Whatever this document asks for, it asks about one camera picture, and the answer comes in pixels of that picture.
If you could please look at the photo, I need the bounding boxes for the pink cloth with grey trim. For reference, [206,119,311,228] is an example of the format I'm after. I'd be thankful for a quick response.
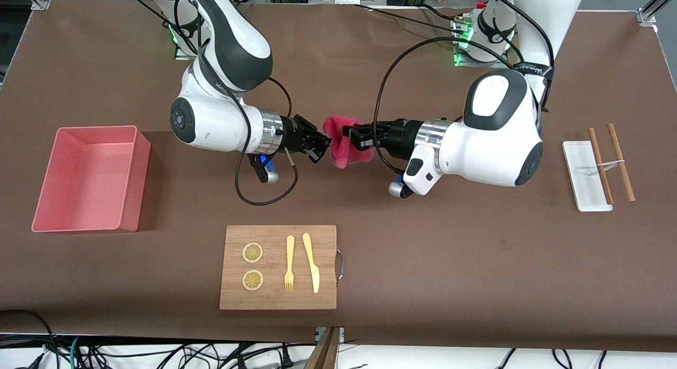
[323,115,375,169]

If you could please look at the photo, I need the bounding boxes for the yellow plastic fork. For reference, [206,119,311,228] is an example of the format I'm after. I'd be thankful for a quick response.
[284,235,295,292]

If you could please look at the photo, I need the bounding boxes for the yellow plastic knife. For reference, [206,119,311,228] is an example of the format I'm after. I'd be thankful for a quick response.
[302,233,321,294]

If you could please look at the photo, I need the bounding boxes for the wooden cutting board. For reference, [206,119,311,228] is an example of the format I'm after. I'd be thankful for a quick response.
[219,225,338,311]

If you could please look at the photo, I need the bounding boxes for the white rectangular tray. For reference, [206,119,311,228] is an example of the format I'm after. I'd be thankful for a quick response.
[562,141,614,213]

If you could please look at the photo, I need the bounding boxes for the wooden beam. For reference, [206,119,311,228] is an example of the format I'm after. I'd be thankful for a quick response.
[304,327,342,369]

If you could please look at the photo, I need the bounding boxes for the pink plastic bin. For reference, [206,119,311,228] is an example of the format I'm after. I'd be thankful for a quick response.
[31,125,152,234]

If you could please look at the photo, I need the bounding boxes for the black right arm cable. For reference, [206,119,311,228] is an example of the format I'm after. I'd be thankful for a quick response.
[124,0,299,206]

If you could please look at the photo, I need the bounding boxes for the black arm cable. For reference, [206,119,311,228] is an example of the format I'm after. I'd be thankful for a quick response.
[124,0,299,206]
[372,0,555,174]

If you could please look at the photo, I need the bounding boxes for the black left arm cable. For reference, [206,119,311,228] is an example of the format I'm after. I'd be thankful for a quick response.
[372,0,555,174]

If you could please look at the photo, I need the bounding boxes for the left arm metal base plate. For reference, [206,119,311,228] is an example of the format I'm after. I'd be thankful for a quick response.
[453,17,516,68]

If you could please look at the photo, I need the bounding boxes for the black cable across table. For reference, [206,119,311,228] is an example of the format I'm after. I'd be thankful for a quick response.
[353,3,466,34]

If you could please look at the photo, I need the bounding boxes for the black looped floor cable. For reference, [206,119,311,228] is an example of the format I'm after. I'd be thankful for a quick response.
[0,309,56,359]

